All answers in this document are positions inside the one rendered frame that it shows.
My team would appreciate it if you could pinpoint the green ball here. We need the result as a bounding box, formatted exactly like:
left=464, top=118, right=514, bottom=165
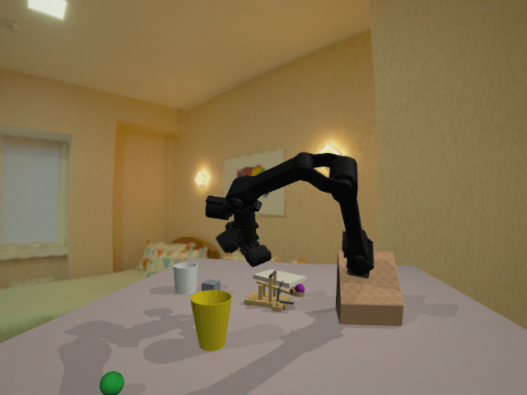
left=100, top=371, right=124, bottom=395

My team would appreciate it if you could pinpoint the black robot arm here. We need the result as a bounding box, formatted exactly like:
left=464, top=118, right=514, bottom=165
left=205, top=152, right=374, bottom=278

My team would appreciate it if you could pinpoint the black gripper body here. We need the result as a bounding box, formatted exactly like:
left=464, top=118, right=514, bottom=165
left=225, top=221, right=272, bottom=267

